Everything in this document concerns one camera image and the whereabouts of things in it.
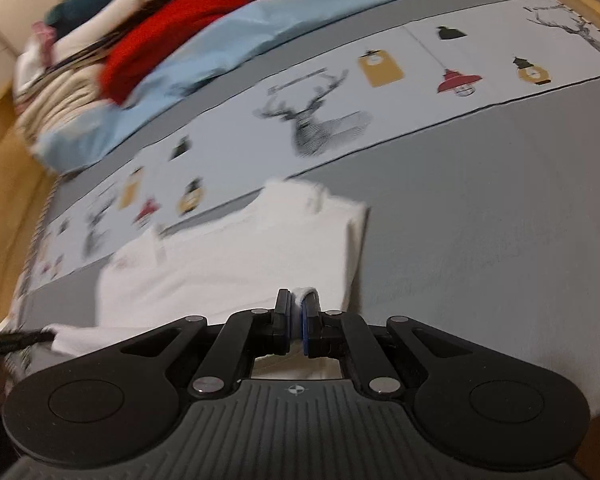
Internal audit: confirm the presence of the red blanket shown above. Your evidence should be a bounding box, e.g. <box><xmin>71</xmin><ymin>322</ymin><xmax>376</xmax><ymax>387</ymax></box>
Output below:
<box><xmin>99</xmin><ymin>0</ymin><xmax>254</xmax><ymax>107</ymax></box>

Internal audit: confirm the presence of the light blue duvet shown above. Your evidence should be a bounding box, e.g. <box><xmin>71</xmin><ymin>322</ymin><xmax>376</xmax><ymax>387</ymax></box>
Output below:
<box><xmin>34</xmin><ymin>0</ymin><xmax>512</xmax><ymax>177</ymax></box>

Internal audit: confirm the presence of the pile of folded linens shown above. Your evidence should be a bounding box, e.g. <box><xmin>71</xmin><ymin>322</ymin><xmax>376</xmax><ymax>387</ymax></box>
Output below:
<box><xmin>15</xmin><ymin>0</ymin><xmax>181</xmax><ymax>92</ymax></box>

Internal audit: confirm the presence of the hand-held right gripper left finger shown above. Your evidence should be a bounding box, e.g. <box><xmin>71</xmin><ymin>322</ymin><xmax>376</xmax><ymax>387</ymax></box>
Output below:
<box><xmin>111</xmin><ymin>288</ymin><xmax>296</xmax><ymax>397</ymax></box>

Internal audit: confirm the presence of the grey printed bed sheet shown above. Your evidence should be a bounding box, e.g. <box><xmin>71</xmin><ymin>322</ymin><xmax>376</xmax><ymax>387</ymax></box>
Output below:
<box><xmin>9</xmin><ymin>0</ymin><xmax>600</xmax><ymax>417</ymax></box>

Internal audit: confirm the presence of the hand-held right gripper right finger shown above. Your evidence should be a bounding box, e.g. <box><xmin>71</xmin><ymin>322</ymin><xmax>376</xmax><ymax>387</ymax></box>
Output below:
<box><xmin>299</xmin><ymin>294</ymin><xmax>482</xmax><ymax>397</ymax></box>

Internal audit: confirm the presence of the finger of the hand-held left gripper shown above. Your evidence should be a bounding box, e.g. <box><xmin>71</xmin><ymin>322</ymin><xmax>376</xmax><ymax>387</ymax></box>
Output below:
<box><xmin>0</xmin><ymin>326</ymin><xmax>57</xmax><ymax>362</ymax></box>

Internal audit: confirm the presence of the cream folded quilt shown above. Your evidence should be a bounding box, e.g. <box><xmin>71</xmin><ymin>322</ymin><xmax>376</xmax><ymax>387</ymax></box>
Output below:
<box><xmin>14</xmin><ymin>57</ymin><xmax>112</xmax><ymax>153</ymax></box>

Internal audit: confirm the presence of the white t-shirt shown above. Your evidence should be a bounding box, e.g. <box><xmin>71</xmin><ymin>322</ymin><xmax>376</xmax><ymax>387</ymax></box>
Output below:
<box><xmin>46</xmin><ymin>177</ymin><xmax>372</xmax><ymax>381</ymax></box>

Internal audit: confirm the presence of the pink cloth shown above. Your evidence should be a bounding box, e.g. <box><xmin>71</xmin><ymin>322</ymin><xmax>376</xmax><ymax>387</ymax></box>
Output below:
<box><xmin>29</xmin><ymin>21</ymin><xmax>59</xmax><ymax>55</ymax></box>

